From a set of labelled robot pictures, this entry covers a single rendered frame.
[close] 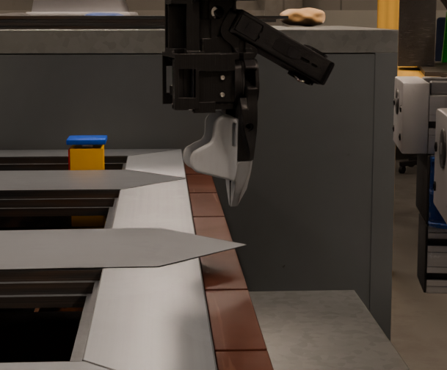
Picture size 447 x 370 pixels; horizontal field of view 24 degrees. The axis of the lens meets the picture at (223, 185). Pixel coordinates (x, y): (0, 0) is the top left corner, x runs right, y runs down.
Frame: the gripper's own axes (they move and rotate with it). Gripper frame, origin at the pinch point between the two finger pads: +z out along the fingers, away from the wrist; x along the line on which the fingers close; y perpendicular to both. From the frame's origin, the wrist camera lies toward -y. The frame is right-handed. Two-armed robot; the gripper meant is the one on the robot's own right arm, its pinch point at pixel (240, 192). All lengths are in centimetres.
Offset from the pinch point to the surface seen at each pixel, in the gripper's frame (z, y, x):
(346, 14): -19, -273, -744
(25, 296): 7.9, 21.4, 5.4
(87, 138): 1, 9, -64
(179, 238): 5.5, 5.2, -5.2
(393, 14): -18, -138, -304
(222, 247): 5.5, 1.6, -0.6
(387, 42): -13, -45, -76
